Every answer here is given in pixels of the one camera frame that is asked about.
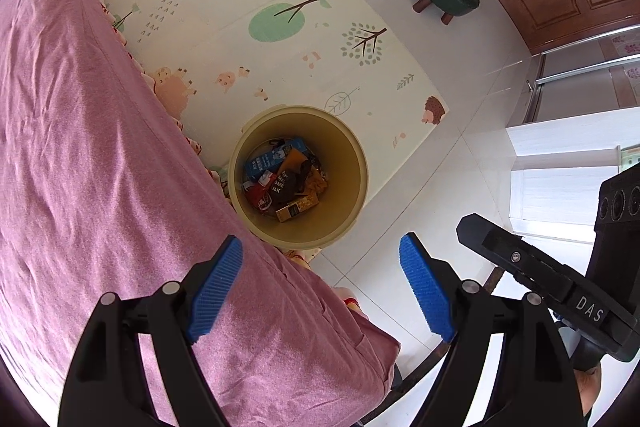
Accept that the cream printed play mat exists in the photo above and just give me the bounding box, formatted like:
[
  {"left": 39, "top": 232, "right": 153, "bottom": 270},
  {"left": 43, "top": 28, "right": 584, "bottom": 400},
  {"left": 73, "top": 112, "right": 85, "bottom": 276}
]
[{"left": 85, "top": 0, "right": 451, "bottom": 188}]

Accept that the pink bed cover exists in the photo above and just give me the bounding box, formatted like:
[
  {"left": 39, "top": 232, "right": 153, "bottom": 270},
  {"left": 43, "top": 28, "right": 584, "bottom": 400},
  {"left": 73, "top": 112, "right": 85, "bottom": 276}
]
[{"left": 0, "top": 0, "right": 402, "bottom": 427}]

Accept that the yellow trash bin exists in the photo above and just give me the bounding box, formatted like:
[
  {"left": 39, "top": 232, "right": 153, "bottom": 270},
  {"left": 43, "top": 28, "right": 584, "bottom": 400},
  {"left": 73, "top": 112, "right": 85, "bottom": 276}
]
[{"left": 227, "top": 105, "right": 370, "bottom": 251}]

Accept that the glass sliding door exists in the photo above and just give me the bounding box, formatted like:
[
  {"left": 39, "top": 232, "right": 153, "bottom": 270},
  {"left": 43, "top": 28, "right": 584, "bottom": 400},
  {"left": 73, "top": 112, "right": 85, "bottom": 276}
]
[{"left": 524, "top": 26, "right": 640, "bottom": 124}]

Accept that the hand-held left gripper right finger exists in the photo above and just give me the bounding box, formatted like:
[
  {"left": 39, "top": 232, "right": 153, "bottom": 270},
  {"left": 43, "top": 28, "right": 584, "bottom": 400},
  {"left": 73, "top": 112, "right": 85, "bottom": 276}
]
[{"left": 398, "top": 232, "right": 586, "bottom": 427}]

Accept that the yellow snack packet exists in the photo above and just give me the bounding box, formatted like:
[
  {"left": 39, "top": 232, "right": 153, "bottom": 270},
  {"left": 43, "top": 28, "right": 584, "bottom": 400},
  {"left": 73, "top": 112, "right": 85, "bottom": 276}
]
[{"left": 304, "top": 166, "right": 329, "bottom": 196}]

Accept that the red snack wrapper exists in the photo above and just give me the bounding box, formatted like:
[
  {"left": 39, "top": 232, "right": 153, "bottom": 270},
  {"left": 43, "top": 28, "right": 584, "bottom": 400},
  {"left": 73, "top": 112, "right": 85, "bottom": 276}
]
[{"left": 247, "top": 177, "right": 277, "bottom": 210}]

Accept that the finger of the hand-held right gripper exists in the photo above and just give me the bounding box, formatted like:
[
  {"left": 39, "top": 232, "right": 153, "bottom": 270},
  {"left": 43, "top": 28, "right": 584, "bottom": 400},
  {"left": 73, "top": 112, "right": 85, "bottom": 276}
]
[{"left": 456, "top": 213, "right": 576, "bottom": 308}]

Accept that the yellow small box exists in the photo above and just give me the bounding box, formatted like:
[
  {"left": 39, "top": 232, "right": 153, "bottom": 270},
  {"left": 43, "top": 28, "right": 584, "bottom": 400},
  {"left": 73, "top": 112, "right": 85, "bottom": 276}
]
[{"left": 275, "top": 194, "right": 321, "bottom": 224}]

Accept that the blue carton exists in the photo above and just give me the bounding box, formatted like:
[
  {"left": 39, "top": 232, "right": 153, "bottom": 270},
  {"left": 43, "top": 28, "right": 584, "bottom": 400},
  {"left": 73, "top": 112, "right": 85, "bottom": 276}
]
[{"left": 243, "top": 137, "right": 309, "bottom": 184}]

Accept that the dark brown milk carton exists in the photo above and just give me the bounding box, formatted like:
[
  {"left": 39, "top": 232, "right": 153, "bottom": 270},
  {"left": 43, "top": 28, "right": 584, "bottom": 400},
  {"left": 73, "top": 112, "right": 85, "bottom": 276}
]
[{"left": 270, "top": 159, "right": 312, "bottom": 208}]

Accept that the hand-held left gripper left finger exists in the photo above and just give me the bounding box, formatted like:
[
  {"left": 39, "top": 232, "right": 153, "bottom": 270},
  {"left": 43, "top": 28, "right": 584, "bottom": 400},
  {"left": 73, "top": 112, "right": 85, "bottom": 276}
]
[{"left": 57, "top": 234, "right": 244, "bottom": 427}]

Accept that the person's right forearm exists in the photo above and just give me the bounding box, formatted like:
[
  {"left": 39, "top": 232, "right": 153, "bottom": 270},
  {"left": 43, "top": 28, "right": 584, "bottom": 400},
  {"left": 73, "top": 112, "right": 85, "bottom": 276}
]
[{"left": 574, "top": 369, "right": 602, "bottom": 427}]

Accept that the white low cabinet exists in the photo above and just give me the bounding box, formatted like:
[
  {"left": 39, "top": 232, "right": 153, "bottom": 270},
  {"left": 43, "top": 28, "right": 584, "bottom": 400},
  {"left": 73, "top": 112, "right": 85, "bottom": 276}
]
[{"left": 505, "top": 107, "right": 627, "bottom": 244}]

